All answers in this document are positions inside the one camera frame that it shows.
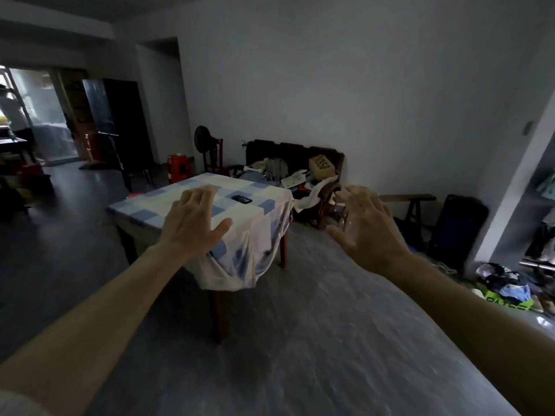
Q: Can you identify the person's right hand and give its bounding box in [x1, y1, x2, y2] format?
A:
[325, 185, 412, 275]

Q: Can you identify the person's left hand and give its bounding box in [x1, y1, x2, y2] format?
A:
[159, 186, 233, 261]

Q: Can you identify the person's right forearm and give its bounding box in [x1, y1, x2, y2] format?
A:
[382, 252, 555, 416]

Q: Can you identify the person's left forearm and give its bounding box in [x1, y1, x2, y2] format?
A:
[0, 243, 191, 416]

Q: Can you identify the blue checkered tablecloth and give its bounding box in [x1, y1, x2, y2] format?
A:
[106, 172, 295, 292]

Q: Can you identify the white cloth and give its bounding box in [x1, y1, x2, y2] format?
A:
[293, 176, 340, 213]

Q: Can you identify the cardboard box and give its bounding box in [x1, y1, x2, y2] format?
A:
[308, 154, 336, 179]

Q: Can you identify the white paper sheet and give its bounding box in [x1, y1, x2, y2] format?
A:
[281, 170, 308, 190]

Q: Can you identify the wooden chair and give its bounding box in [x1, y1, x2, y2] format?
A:
[203, 138, 224, 175]

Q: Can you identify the red plastic stool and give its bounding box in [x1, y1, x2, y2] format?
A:
[167, 154, 197, 184]

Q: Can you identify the dark wooden sofa bench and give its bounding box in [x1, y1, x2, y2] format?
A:
[236, 139, 346, 230]

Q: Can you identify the wooden table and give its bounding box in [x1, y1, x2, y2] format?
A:
[114, 221, 289, 343]

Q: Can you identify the wooden bench stool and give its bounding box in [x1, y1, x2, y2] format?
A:
[378, 194, 437, 252]

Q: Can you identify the grey backpack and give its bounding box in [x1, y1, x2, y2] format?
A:
[264, 158, 289, 182]

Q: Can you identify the black standing fan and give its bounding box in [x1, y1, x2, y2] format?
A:
[194, 125, 214, 174]

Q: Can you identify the dark suitcase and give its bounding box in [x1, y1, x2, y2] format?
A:
[427, 194, 490, 270]

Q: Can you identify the dark cabinet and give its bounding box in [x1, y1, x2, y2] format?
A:
[82, 79, 155, 171]

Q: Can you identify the pile of clothes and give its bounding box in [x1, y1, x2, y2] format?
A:
[476, 262, 533, 304]

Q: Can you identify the green bag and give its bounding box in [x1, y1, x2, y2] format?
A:
[485, 290, 535, 312]

